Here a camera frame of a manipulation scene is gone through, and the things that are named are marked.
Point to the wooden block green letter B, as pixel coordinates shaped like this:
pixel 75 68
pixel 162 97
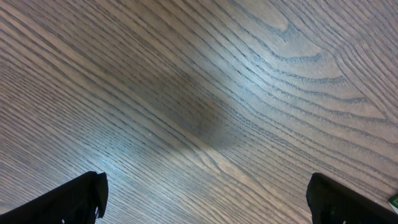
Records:
pixel 393 202

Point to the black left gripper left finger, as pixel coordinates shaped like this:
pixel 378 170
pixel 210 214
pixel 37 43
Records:
pixel 81 200

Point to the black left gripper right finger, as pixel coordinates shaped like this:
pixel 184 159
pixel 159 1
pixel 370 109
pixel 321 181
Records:
pixel 332 202

